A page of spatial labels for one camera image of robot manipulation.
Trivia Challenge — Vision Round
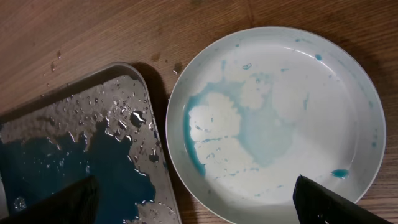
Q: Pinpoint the large dark serving tray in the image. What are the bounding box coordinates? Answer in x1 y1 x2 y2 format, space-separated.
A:
1 63 181 223

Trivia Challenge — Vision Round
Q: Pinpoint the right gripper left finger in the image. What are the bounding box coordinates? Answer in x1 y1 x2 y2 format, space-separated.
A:
1 175 100 224

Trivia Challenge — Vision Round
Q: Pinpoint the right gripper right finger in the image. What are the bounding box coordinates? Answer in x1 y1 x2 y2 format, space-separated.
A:
293 175 391 224

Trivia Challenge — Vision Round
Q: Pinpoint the white plate top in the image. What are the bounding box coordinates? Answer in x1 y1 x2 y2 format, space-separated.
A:
166 27 386 223

